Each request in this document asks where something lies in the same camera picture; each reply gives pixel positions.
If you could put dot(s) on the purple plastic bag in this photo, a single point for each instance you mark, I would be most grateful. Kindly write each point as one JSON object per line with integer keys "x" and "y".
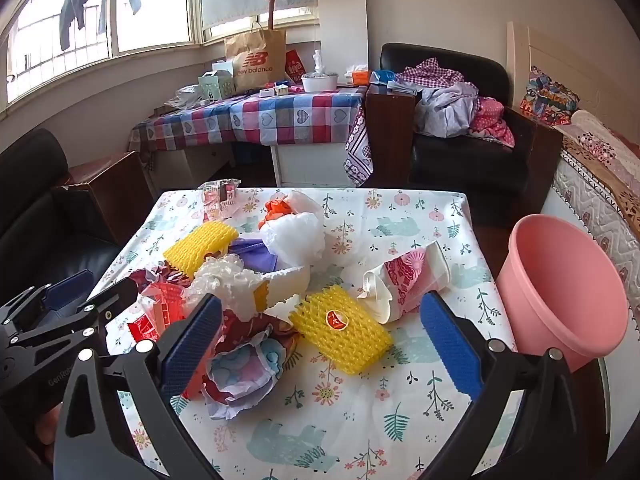
{"x": 254, "y": 254}

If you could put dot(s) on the white foam fruit net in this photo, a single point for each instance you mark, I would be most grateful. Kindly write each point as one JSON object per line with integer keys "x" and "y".
{"x": 244, "y": 292}

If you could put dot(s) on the plaid checkered tablecloth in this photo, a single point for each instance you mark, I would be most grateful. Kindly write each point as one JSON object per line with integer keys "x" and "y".
{"x": 295, "y": 119}

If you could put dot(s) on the dark wooden side table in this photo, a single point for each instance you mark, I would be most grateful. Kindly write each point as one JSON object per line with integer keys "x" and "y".
{"x": 118, "y": 188}

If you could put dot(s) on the pink paper cup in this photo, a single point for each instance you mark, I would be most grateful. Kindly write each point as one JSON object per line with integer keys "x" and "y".
{"x": 396, "y": 287}

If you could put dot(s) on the black leather armchair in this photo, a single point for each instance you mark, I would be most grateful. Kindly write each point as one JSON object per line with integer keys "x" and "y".
{"x": 492, "y": 175}

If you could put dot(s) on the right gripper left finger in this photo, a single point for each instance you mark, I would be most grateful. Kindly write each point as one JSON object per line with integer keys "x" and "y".
{"x": 93, "y": 440}

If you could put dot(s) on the black leather sofa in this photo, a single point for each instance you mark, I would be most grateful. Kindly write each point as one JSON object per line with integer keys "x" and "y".
{"x": 47, "y": 233}

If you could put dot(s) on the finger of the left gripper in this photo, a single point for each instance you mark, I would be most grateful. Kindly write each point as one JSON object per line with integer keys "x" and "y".
{"x": 62, "y": 293}
{"x": 109, "y": 304}

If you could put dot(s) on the green paper gift box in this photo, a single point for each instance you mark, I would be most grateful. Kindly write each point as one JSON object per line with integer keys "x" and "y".
{"x": 217, "y": 85}

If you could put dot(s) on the brown New Balance paper bag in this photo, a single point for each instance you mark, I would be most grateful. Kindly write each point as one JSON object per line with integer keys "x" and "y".
{"x": 257, "y": 57}

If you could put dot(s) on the red plastic snack bag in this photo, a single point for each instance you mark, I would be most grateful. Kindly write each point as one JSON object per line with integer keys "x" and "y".
{"x": 162, "y": 299}

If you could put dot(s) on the yellow foam fruit net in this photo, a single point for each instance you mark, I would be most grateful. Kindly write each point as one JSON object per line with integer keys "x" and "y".
{"x": 209, "y": 239}

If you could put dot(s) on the pink plastic trash bin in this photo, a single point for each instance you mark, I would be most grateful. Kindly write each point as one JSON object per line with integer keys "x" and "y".
{"x": 560, "y": 290}

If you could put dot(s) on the yellow foam net with sticker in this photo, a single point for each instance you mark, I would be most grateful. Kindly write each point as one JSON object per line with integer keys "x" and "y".
{"x": 341, "y": 329}

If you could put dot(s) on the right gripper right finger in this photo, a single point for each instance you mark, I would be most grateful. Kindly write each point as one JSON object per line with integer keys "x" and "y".
{"x": 545, "y": 440}

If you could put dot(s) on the white round container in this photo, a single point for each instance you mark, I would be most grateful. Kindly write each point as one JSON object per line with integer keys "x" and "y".
{"x": 319, "y": 82}

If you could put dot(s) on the orange tissue box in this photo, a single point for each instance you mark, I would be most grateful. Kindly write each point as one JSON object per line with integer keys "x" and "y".
{"x": 359, "y": 78}

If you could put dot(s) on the clear candy snack bag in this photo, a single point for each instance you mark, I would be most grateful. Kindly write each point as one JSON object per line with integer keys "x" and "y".
{"x": 219, "y": 199}

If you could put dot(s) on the white and orange plastic bag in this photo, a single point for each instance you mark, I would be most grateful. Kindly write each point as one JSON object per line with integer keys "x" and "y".
{"x": 292, "y": 229}

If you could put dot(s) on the pile of clothes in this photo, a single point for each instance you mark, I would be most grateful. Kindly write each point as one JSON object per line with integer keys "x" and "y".
{"x": 450, "y": 106}

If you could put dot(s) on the dark wooden cabinet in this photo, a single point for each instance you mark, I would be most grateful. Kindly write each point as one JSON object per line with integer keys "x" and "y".
{"x": 389, "y": 119}

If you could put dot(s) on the bed with floral blanket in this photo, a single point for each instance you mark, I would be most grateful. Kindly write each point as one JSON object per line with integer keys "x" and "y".
{"x": 597, "y": 176}

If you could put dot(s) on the colourful comic pillow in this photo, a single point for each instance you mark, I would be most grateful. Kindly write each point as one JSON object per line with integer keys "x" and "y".
{"x": 547, "y": 100}

